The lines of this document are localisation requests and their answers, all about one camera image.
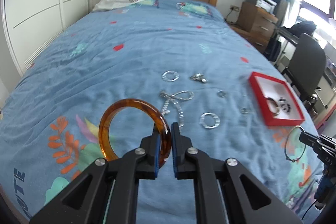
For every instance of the silver brown bangle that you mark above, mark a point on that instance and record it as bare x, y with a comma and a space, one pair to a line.
268, 100

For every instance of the small silver jewelry piece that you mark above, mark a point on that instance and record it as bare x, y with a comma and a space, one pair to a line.
199, 78

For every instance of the silver link watch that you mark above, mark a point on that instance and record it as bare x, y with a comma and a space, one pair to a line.
168, 103

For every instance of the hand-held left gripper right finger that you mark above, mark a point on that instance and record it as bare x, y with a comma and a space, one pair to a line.
175, 158

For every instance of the white clothing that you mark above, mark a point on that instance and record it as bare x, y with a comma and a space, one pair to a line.
115, 1

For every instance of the white wardrobe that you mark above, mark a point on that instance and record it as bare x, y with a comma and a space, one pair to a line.
34, 3

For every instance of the wooden drawer chest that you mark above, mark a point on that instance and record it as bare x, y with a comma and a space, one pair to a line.
258, 20

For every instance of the wall socket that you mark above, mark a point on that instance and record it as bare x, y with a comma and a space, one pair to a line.
235, 7

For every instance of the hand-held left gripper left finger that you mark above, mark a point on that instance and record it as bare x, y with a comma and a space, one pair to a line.
157, 155

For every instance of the dark blue hanging cloth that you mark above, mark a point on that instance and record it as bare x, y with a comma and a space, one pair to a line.
274, 48

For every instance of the blue printed blanket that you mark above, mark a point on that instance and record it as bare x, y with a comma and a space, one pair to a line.
118, 69

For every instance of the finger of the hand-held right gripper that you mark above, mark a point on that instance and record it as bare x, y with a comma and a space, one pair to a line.
311, 140

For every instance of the amber bangle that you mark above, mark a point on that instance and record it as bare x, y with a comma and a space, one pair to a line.
105, 121

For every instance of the black office chair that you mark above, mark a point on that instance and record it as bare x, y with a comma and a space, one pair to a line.
307, 64

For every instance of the red jewelry box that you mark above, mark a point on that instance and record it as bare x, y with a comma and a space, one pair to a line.
258, 92

